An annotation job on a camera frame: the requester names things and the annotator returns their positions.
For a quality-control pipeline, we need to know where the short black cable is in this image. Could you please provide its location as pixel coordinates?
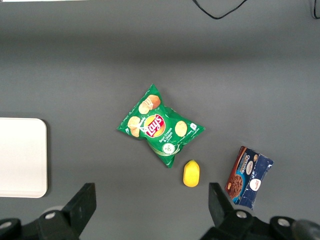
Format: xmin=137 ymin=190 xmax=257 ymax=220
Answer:
xmin=310 ymin=0 xmax=320 ymax=20

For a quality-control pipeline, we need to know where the long looping black cable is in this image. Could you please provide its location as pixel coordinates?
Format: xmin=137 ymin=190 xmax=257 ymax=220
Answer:
xmin=191 ymin=0 xmax=249 ymax=20

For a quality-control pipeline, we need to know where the blue chocolate cookie box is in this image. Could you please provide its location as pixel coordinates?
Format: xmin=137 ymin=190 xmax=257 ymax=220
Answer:
xmin=224 ymin=145 xmax=275 ymax=211

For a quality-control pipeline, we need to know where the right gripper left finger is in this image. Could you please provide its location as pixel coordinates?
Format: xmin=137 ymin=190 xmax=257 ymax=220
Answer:
xmin=37 ymin=182 xmax=98 ymax=240

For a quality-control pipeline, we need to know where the white rectangular tray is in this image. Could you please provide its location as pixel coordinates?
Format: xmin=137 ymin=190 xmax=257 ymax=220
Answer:
xmin=0 ymin=117 xmax=48 ymax=199

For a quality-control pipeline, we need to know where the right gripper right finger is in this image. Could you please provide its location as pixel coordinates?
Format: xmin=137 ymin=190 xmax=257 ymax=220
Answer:
xmin=199 ymin=182 xmax=255 ymax=240

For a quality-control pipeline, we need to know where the yellow lemon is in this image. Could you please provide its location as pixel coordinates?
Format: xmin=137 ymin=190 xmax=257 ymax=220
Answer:
xmin=183 ymin=159 xmax=201 ymax=188

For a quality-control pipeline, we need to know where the green chips bag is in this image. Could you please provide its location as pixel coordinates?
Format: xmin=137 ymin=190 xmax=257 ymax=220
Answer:
xmin=116 ymin=83 xmax=206 ymax=169

